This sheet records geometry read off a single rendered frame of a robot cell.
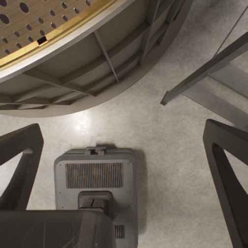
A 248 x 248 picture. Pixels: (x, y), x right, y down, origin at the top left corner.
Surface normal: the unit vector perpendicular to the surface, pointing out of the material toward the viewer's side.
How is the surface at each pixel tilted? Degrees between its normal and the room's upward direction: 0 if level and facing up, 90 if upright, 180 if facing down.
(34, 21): 43
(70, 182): 0
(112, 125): 0
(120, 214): 0
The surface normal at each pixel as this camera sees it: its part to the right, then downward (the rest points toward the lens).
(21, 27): 0.29, 0.66
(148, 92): -0.03, 0.07
